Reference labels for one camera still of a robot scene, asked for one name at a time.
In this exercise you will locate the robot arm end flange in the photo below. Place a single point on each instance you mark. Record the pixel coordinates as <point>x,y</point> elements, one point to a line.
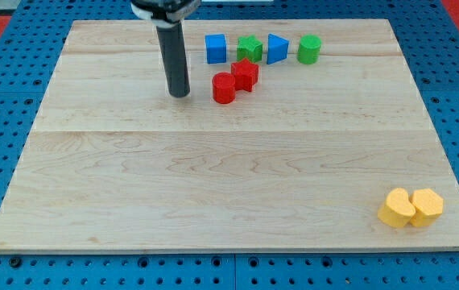
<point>164,13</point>

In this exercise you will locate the red cylinder block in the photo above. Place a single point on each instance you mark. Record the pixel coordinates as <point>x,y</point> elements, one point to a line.
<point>223,87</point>

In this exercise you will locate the red star block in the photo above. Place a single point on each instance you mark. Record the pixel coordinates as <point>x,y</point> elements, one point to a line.
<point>245,73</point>

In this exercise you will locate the light wooden board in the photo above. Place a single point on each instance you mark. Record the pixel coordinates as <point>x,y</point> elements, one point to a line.
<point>115,165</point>

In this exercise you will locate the blue cube block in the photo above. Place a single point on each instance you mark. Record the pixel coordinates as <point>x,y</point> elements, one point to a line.
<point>215,45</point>

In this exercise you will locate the green star block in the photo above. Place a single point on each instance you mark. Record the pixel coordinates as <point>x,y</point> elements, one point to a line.
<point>249,47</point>

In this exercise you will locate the blue triangle block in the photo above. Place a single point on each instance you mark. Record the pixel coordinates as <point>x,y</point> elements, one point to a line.
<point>277,48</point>

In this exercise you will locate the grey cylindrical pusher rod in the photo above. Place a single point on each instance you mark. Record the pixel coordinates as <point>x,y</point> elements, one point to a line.
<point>171,42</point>

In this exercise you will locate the green cylinder block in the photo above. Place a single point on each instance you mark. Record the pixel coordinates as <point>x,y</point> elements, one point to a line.
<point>309,49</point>

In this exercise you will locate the yellow heart block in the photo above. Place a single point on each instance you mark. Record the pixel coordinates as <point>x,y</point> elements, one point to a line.
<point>396,210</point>

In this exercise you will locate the yellow hexagon block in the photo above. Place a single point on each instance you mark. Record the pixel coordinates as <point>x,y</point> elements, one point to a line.
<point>429,206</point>

